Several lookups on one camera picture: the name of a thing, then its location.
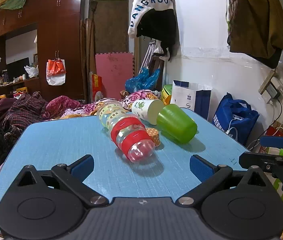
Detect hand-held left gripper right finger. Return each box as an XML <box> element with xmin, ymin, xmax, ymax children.
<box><xmin>176</xmin><ymin>154</ymin><xmax>272</xmax><ymax>207</ymax></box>

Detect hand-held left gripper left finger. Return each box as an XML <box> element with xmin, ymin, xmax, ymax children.
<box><xmin>13</xmin><ymin>154</ymin><xmax>108</xmax><ymax>207</ymax></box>

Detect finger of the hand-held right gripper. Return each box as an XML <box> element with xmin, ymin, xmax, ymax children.
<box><xmin>260</xmin><ymin>134</ymin><xmax>283</xmax><ymax>154</ymax></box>
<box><xmin>239</xmin><ymin>151</ymin><xmax>283</xmax><ymax>173</ymax></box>

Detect green plastic cup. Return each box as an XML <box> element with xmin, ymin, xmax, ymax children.
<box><xmin>156</xmin><ymin>104</ymin><xmax>198</xmax><ymax>144</ymax></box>

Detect clear cup with red bands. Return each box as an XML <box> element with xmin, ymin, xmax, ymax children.
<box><xmin>110</xmin><ymin>117</ymin><xmax>156</xmax><ymax>164</ymax></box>

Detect orange polka dot cup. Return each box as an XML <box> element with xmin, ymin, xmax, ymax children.
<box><xmin>145</xmin><ymin>127</ymin><xmax>160</xmax><ymax>147</ymax></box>

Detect clear cup with yellow print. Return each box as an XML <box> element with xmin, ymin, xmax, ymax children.
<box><xmin>96</xmin><ymin>100</ymin><xmax>127</xmax><ymax>131</ymax></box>

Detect white paper cup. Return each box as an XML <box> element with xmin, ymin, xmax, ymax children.
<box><xmin>131</xmin><ymin>99</ymin><xmax>166</xmax><ymax>126</ymax></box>

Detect blue tote bag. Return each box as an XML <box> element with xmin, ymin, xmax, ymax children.
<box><xmin>213</xmin><ymin>92</ymin><xmax>260</xmax><ymax>146</ymax></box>

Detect maroon cloth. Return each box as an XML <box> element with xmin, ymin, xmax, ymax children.
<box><xmin>43</xmin><ymin>95</ymin><xmax>87</xmax><ymax>119</ymax></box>

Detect white and blue paper bag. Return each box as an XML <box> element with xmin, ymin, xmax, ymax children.
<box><xmin>170</xmin><ymin>80</ymin><xmax>213</xmax><ymax>121</ymax></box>

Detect plaid cloth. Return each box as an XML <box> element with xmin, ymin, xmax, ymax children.
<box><xmin>1</xmin><ymin>91</ymin><xmax>50</xmax><ymax>142</ymax></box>

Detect red and yellow bag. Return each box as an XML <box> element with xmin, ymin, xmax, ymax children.
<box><xmin>91</xmin><ymin>74</ymin><xmax>103</xmax><ymax>103</ymax></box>

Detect green box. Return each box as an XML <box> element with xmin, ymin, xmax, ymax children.
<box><xmin>161</xmin><ymin>84</ymin><xmax>174</xmax><ymax>105</ymax></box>

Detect floral blanket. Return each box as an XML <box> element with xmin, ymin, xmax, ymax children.
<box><xmin>56</xmin><ymin>90</ymin><xmax>162</xmax><ymax>120</ymax></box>

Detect pink foam mat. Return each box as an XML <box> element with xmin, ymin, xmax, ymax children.
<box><xmin>95</xmin><ymin>52</ymin><xmax>134</xmax><ymax>101</ymax></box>

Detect orange and white plastic bag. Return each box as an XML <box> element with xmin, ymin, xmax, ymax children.
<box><xmin>46</xmin><ymin>58</ymin><xmax>66</xmax><ymax>86</ymax></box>

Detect blue plastic bag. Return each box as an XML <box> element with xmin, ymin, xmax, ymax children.
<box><xmin>125</xmin><ymin>67</ymin><xmax>161</xmax><ymax>93</ymax></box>

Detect olive hanging garment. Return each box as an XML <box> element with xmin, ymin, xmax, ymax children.
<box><xmin>227</xmin><ymin>0</ymin><xmax>283</xmax><ymax>60</ymax></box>

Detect black television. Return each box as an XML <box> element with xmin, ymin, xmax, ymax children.
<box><xmin>6</xmin><ymin>57</ymin><xmax>31</xmax><ymax>81</ymax></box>

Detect metal crutches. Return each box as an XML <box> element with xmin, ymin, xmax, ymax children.
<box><xmin>138</xmin><ymin>40</ymin><xmax>162</xmax><ymax>76</ymax></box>

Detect brown wooden wardrobe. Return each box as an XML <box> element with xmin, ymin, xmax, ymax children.
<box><xmin>0</xmin><ymin>0</ymin><xmax>87</xmax><ymax>103</ymax></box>

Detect black hanging garment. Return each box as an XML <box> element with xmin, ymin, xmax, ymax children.
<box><xmin>136</xmin><ymin>8</ymin><xmax>180</xmax><ymax>62</ymax></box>

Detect brown wooden board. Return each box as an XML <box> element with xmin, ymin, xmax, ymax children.
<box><xmin>88</xmin><ymin>0</ymin><xmax>129</xmax><ymax>54</ymax></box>

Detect white black hanging jacket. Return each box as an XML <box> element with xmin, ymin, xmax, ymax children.
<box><xmin>128</xmin><ymin>0</ymin><xmax>176</xmax><ymax>39</ymax></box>

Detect black charger cable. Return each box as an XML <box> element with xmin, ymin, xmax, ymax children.
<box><xmin>247</xmin><ymin>96</ymin><xmax>283</xmax><ymax>150</ymax></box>

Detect white cable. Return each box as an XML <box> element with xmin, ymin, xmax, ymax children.
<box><xmin>226</xmin><ymin>119</ymin><xmax>239</xmax><ymax>142</ymax></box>

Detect white wall socket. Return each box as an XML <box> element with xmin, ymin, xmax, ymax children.
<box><xmin>258</xmin><ymin>70</ymin><xmax>283</xmax><ymax>104</ymax></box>

